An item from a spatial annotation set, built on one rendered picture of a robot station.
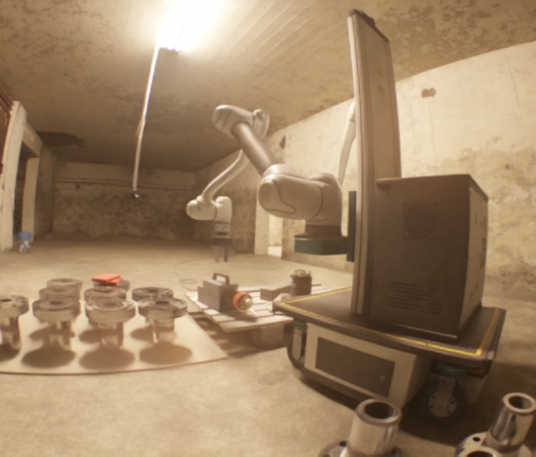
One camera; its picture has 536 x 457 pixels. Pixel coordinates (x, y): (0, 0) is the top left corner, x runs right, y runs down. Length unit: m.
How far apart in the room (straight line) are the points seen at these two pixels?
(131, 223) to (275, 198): 11.06
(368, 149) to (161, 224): 11.20
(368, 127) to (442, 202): 0.49
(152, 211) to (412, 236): 11.43
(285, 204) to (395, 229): 0.38
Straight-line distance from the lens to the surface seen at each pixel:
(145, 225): 11.94
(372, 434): 0.70
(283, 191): 0.95
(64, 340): 1.52
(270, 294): 1.99
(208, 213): 1.65
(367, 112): 1.26
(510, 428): 0.85
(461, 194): 0.91
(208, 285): 1.79
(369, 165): 1.19
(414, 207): 0.95
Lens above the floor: 0.65
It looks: level
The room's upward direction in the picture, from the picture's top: 2 degrees clockwise
